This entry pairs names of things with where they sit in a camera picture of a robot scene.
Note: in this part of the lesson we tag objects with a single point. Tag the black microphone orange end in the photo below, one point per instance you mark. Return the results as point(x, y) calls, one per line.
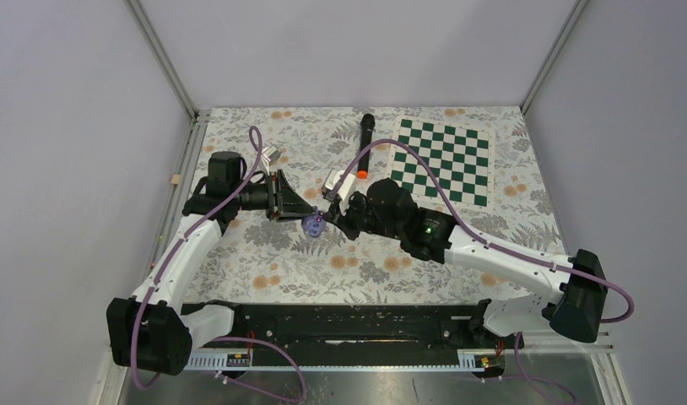
point(367, 126)

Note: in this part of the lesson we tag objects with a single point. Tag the floral tablecloth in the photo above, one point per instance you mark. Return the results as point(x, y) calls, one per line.
point(259, 261)

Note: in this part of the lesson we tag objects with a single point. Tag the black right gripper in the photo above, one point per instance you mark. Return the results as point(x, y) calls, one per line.
point(343, 221)

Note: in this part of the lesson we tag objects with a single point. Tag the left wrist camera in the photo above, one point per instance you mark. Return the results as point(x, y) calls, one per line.
point(270, 155)

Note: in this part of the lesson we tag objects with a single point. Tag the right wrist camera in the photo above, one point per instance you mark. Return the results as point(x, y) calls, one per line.
point(338, 184)

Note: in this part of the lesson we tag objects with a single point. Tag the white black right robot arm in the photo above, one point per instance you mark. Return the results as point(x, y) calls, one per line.
point(566, 294)

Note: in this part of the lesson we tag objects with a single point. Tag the green white chessboard mat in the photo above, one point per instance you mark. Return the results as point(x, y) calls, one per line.
point(461, 157)

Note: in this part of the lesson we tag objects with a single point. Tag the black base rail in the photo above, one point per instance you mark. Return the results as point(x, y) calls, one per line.
point(357, 335)

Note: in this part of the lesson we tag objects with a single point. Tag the silver computer mouse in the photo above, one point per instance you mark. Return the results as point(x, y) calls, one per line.
point(311, 228)

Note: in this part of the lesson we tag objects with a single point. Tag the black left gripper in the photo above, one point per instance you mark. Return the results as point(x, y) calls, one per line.
point(283, 202)

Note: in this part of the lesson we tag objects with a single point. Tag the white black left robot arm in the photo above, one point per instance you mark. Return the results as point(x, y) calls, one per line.
point(149, 330)

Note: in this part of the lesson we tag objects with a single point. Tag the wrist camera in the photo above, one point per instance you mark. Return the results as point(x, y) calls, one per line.
point(338, 184)
point(270, 155)

